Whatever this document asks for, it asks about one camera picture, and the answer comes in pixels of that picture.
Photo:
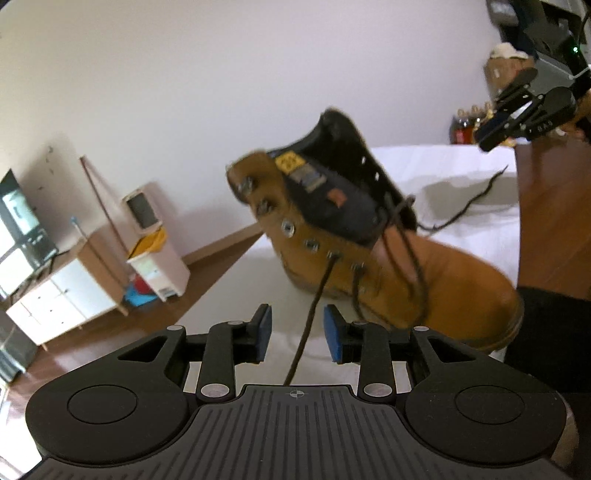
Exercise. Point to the person's right hand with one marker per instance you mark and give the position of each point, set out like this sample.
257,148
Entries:
584,115

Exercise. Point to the plastic drink bottle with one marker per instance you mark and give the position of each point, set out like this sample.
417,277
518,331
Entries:
461,131

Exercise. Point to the tan leather boot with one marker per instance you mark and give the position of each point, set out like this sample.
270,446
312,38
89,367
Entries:
443,286

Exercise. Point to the flat screen television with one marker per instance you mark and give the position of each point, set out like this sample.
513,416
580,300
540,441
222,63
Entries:
23,230

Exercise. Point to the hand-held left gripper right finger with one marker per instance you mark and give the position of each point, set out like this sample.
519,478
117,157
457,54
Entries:
332,332

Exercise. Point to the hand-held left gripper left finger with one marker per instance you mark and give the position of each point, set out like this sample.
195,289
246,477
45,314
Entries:
264,332

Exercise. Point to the white wooden TV cabinet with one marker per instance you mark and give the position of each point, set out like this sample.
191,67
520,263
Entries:
69,295

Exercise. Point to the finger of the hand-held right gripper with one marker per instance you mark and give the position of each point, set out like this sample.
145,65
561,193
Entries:
519,87
501,127

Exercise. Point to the brown cardboard box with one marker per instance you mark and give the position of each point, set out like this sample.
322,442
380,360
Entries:
505,69

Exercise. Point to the white trash bin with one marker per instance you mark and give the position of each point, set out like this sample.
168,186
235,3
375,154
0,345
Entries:
157,272

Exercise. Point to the dark brown shoelace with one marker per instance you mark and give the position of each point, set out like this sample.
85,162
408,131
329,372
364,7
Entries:
314,304

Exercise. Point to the blue dustpan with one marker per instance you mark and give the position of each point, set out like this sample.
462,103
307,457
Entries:
138,295

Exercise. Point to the covered standing appliance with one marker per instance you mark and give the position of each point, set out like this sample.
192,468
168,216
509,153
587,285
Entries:
16,350

